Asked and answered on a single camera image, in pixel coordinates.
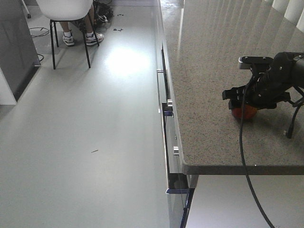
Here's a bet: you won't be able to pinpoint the black hanging cable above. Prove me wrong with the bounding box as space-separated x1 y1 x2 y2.
238 78 276 228

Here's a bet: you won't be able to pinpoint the seated person's legs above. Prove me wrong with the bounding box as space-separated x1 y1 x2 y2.
60 5 104 46

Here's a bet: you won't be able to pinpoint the dark grey cabinet panel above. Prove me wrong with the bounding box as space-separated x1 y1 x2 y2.
0 0 40 105

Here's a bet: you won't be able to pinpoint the red yellow apple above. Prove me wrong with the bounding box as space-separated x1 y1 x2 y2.
231 105 258 120

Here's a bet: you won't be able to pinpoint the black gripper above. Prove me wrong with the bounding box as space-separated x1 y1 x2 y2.
222 52 297 110

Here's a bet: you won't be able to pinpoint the grey stone kitchen counter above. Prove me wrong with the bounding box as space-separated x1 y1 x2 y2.
155 0 304 228

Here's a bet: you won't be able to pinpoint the white shell chair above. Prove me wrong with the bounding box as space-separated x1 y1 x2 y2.
37 0 95 68

